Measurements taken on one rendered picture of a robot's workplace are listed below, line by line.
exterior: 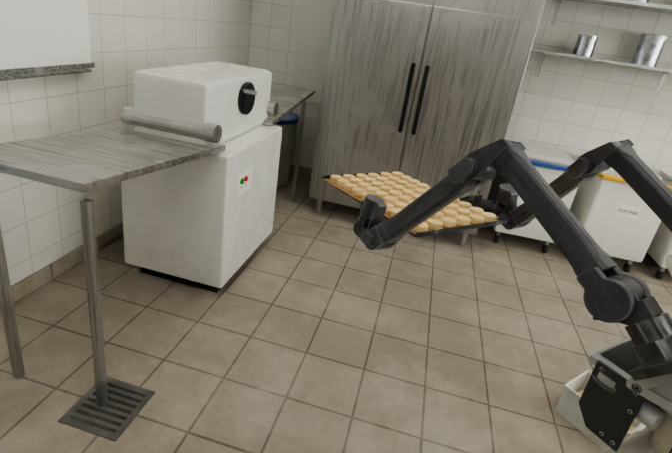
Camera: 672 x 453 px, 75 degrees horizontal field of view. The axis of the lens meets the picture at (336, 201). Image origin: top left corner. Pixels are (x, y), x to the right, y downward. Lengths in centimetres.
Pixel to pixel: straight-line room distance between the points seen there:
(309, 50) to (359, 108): 113
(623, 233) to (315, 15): 315
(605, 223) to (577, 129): 91
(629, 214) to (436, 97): 176
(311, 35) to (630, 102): 281
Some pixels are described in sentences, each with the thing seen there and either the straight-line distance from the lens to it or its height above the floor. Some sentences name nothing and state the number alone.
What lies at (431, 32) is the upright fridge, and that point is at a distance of 331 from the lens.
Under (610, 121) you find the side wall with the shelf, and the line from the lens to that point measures 451.
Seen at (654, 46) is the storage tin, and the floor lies 170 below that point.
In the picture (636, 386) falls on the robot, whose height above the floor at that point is 105.
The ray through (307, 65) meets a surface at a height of 112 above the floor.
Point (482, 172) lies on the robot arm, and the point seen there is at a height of 129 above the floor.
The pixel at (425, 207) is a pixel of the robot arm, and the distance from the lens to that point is 115.
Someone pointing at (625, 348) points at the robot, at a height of 97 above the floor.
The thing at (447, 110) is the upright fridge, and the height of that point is 106.
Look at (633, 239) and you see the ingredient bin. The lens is 416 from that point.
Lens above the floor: 156
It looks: 22 degrees down
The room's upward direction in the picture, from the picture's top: 9 degrees clockwise
